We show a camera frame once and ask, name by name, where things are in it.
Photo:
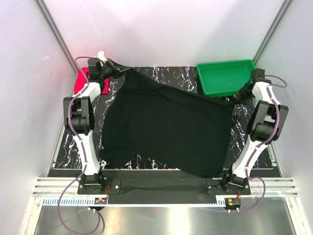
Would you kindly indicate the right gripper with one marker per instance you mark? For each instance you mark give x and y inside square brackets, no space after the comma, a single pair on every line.
[238,93]

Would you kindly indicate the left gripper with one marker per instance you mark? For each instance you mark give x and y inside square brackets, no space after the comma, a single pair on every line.
[115,67]

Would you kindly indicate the black t shirt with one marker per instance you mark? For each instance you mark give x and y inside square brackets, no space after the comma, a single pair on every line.
[181,129]

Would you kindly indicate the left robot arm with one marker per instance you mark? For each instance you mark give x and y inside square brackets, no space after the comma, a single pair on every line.
[79,120]

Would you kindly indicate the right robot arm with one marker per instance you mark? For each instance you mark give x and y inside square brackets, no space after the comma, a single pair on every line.
[264,127]

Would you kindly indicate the green plastic bin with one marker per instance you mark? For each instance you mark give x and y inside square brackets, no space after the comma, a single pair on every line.
[219,79]

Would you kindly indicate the folded red t shirt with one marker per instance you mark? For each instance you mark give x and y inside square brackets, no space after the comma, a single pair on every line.
[80,82]

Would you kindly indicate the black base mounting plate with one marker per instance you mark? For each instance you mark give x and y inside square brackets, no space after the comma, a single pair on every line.
[158,197]

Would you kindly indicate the shiny steel front plate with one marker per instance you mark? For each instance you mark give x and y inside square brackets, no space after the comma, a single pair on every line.
[269,218]

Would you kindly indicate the aluminium frame post left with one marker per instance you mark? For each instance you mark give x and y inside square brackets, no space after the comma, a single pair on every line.
[55,32]

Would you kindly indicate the aluminium frame post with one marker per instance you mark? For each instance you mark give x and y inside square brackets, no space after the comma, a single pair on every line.
[286,4]
[55,32]

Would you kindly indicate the aluminium frame post right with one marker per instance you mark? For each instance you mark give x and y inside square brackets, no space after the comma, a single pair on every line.
[286,4]

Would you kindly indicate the aluminium front rail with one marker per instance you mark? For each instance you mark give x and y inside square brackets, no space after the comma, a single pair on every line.
[275,187]

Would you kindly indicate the white slotted cable duct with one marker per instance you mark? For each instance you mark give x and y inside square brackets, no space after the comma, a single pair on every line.
[94,202]

